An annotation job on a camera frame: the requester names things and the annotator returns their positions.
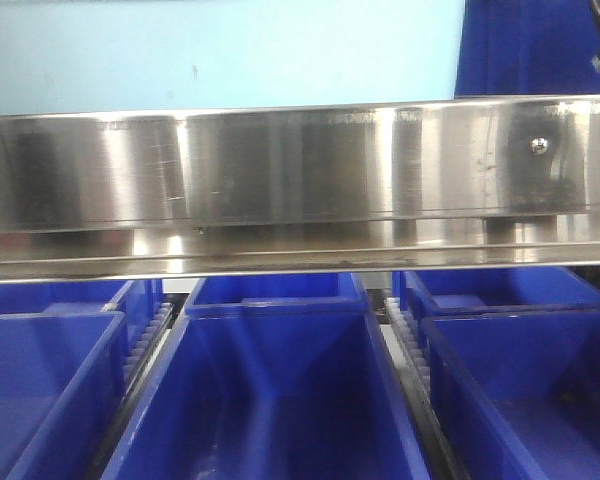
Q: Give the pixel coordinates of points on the light blue plastic bin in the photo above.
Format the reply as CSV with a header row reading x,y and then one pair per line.
x,y
84,56

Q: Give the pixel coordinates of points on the blue bin behind middle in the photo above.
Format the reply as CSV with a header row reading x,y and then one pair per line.
x,y
221,296

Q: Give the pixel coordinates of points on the blue bin lower middle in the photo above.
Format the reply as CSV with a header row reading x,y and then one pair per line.
x,y
278,396

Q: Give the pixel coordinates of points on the white roller track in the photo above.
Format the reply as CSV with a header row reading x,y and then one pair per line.
x,y
137,368
414,374

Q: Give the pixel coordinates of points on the blue bin behind right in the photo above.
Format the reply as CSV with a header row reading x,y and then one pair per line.
x,y
465,292

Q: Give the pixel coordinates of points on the left white roller track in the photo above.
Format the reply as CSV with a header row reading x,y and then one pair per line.
x,y
137,368

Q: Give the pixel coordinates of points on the blue bin lower right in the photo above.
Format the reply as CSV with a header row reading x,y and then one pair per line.
x,y
518,396

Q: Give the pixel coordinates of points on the dark blue ribbed crate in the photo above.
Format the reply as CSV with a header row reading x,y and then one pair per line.
x,y
528,48

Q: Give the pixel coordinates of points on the blue bin lower left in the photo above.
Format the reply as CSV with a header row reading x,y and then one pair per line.
x,y
61,381

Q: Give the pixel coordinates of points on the stainless steel shelf front rail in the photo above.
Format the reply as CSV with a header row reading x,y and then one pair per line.
x,y
475,182

